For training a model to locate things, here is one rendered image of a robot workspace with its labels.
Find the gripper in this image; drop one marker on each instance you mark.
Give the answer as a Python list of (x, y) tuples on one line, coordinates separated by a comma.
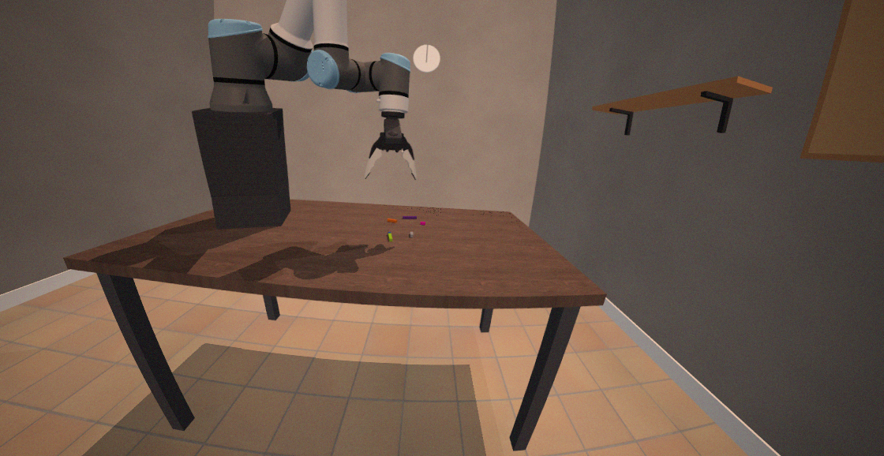
[(375, 153)]

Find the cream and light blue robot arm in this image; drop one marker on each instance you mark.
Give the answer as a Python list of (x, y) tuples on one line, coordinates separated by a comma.
[(243, 55)]

